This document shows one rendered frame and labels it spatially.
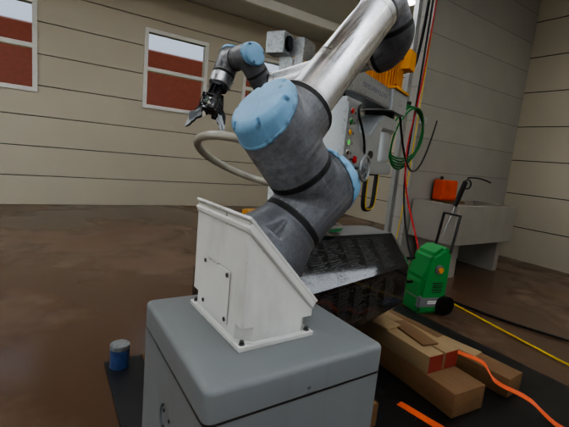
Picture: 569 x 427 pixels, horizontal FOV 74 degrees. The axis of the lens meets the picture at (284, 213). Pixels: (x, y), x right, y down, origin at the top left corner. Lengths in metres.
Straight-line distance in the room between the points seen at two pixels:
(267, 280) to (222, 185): 7.74
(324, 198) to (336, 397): 0.40
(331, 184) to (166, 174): 7.28
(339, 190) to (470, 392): 1.67
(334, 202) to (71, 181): 7.11
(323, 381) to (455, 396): 1.49
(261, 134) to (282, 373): 0.43
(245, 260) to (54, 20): 7.38
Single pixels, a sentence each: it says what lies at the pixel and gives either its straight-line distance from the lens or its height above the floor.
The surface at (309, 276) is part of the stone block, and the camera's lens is 1.82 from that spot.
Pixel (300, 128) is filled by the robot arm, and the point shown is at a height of 1.28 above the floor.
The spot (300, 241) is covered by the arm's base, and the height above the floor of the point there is 1.05.
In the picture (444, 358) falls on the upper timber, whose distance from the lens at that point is 2.38.
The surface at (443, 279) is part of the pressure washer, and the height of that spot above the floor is 0.32.
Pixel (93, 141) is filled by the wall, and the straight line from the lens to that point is 7.74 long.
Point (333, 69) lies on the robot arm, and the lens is 0.89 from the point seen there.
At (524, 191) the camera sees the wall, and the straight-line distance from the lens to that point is 6.72.
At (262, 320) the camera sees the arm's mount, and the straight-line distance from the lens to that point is 0.76.
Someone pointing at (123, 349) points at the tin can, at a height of 0.13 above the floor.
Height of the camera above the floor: 1.22
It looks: 9 degrees down
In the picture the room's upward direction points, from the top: 5 degrees clockwise
